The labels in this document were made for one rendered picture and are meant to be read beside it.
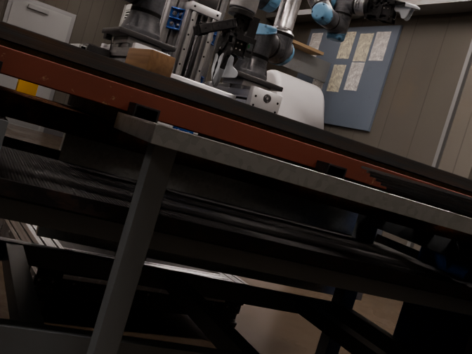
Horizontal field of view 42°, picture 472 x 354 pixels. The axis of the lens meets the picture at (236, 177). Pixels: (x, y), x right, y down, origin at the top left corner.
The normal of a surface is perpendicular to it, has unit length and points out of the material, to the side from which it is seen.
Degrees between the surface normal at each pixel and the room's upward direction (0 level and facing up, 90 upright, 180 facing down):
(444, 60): 90
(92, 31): 90
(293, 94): 71
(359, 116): 90
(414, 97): 90
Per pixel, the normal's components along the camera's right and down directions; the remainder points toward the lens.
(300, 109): 0.54, -0.13
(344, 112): -0.84, -0.22
